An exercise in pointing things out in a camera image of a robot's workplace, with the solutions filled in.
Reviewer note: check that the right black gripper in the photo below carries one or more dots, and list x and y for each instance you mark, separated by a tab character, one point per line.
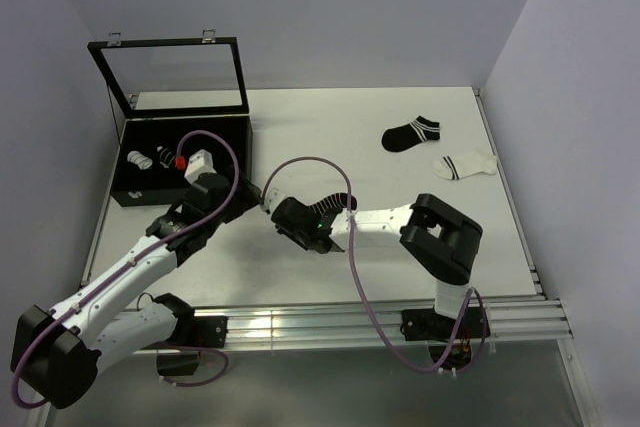
282	231

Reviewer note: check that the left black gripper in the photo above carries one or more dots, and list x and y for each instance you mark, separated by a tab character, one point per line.
248	197

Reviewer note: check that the black white-striped sock white toe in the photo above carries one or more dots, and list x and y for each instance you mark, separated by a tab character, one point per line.
166	157

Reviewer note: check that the white sock black thin stripes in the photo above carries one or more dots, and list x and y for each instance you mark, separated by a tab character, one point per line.
139	160

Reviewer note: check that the black sock with purple stripes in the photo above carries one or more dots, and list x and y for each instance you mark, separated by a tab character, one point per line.
335	201

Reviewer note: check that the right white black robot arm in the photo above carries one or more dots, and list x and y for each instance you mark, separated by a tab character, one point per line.
444	241

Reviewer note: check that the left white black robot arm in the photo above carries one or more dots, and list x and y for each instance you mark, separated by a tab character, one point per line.
61	351

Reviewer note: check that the black display case base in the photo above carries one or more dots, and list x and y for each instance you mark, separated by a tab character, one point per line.
132	187

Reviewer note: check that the black glass-panel case lid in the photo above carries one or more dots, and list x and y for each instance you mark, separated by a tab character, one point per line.
173	77

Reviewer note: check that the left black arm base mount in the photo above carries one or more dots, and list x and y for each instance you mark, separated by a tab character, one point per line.
202	344

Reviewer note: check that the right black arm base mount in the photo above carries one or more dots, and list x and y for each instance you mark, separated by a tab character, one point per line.
427	325

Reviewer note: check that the aluminium front frame rail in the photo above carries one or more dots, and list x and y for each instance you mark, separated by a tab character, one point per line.
324	365

